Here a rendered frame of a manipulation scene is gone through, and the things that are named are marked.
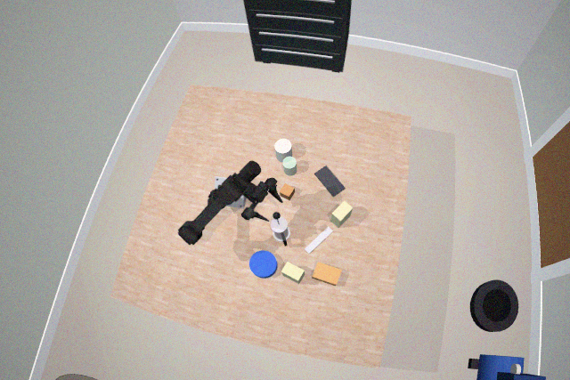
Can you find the pale yellow block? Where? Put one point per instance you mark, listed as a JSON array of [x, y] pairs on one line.
[[340, 215], [291, 271]]

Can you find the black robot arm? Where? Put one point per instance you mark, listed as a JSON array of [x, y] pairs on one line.
[[231, 189]]

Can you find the orange rectangular block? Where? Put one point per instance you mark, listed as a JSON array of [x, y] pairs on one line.
[[325, 273]]

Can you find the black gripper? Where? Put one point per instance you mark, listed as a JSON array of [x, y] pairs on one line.
[[249, 213]]

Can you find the white flat bar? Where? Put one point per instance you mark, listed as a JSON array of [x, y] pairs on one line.
[[318, 240]]

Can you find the blue disc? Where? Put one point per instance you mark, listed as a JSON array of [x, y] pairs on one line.
[[263, 264]]

